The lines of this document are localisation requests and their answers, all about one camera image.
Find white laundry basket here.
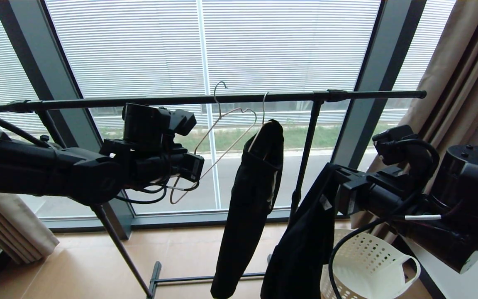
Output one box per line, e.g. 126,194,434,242
320,228,421,299

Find pink clothes hanger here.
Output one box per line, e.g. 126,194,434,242
247,92,273,152
168,81,258,205

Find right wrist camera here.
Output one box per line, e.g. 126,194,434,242
372,125,441,180

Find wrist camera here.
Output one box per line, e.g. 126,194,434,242
168,109,197,137
372,125,441,180

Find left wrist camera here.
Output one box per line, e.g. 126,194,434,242
168,109,197,137

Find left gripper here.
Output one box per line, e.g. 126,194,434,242
130,143,205,185

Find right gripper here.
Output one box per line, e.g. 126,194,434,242
334,164,424,217

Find brown curtain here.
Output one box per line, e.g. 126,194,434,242
0,191,60,265
349,0,478,250

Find black clothes rack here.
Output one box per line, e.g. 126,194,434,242
0,89,427,299

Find black shorts with white cord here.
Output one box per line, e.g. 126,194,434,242
211,120,284,299

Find window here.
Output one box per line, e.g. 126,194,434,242
0,0,457,239

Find black garment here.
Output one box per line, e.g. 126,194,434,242
261,163,341,299

